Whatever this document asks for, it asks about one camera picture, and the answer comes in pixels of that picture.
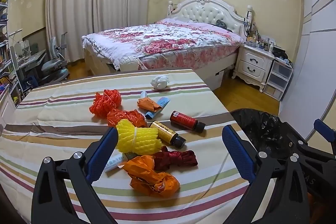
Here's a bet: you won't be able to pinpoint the orange paper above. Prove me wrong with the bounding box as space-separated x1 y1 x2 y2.
137 98 163 113

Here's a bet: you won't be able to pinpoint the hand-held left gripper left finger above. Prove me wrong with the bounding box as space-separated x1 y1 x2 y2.
31 126 120 224

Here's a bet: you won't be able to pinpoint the dark red plastic bag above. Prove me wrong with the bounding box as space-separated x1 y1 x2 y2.
151 150 198 171

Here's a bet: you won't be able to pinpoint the pink floral bed sheet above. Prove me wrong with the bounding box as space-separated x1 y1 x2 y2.
139 42 240 69

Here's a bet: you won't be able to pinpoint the clear plastic drawer unit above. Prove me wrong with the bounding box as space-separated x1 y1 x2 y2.
264 57 294 101

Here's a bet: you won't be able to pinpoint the yellow foam net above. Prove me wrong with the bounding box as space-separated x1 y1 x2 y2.
115 120 163 155

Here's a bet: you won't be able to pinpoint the white wardrobe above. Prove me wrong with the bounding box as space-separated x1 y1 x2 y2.
280 0 336 140

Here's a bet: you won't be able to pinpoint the orange plastic bag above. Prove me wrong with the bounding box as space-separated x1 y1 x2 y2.
122 155 180 194

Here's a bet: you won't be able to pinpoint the grey-blue office chair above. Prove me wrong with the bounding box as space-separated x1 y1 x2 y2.
42 32 70 83

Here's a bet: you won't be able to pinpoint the striped tablecloth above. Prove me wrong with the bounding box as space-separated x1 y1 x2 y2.
0 69 265 224

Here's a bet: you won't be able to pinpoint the metal bookshelf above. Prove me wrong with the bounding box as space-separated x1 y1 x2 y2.
0 0 21 109

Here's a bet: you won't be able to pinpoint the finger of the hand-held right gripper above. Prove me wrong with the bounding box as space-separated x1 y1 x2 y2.
278 122 336 161
313 118 336 147

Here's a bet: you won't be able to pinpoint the tangled charger cables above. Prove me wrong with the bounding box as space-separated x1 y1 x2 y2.
243 11 256 37

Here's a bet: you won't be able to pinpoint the black bag-lined trash bin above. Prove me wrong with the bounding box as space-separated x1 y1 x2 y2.
231 109 315 161

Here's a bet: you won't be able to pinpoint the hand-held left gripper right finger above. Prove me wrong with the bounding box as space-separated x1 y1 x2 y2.
222 124 311 224

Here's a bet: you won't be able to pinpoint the gold label brown bottle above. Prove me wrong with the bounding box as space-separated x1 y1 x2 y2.
150 121 186 148

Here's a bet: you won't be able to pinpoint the red-orange foam net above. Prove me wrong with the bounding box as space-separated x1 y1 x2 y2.
89 89 122 118

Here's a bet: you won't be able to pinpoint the grey desk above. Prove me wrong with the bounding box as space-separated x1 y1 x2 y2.
10 32 46 88

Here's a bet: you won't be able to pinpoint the white tube with blue print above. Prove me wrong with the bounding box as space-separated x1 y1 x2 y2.
105 152 132 173

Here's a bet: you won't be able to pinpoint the blue toothpaste box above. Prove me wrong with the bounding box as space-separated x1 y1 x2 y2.
145 97 171 119

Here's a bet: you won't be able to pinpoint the floral quilt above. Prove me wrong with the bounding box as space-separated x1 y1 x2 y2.
82 18 243 69

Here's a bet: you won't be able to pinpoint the white nightstand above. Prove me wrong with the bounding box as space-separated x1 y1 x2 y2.
232 42 276 93

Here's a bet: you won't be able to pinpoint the white bed frame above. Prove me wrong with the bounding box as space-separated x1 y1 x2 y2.
83 0 259 90

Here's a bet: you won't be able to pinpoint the black bag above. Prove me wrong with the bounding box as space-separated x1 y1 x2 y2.
272 46 293 67

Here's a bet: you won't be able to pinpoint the orange-red plastic bag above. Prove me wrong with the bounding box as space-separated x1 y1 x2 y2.
107 109 147 128

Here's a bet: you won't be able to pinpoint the red label brown bottle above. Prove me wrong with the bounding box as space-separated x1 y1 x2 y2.
170 110 206 133

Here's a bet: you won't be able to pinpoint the pile of small toiletries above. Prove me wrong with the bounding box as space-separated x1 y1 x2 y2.
244 32 276 51

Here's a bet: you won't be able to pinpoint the white tissue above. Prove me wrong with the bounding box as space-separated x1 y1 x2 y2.
150 75 170 90

